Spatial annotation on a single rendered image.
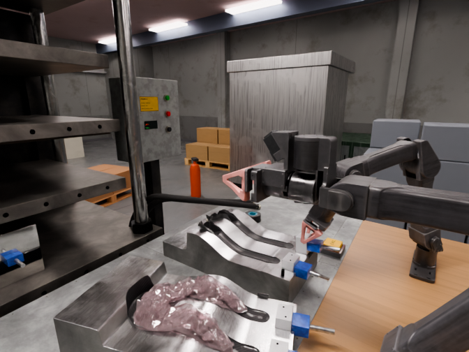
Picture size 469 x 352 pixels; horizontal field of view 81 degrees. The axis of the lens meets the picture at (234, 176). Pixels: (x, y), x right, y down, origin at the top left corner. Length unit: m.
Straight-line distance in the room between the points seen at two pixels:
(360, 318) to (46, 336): 0.80
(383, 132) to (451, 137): 0.62
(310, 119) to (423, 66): 3.73
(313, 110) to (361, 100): 3.53
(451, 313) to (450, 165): 2.12
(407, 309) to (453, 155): 1.78
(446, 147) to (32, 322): 2.57
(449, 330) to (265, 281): 0.45
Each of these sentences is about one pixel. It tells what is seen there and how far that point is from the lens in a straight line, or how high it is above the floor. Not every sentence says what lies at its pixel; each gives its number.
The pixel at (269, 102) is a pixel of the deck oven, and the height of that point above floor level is 1.36.
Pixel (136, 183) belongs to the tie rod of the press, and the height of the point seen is 1.02.
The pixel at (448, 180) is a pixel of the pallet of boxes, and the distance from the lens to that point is 2.64.
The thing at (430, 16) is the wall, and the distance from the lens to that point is 7.11.
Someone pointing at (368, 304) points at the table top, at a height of 0.80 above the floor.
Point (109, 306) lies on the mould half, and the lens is 0.74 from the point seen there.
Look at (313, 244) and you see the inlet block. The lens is 0.91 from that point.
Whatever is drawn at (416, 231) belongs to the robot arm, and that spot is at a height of 0.94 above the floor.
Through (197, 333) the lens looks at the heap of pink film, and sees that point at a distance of 0.65.
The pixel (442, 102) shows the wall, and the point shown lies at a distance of 6.91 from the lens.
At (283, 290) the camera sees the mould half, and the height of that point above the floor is 0.85.
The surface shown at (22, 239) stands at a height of 0.92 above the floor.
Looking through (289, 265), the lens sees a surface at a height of 0.91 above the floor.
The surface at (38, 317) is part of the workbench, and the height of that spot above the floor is 0.80.
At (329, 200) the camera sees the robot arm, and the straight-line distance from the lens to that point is 0.48.
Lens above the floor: 1.36
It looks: 15 degrees down
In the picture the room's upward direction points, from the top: straight up
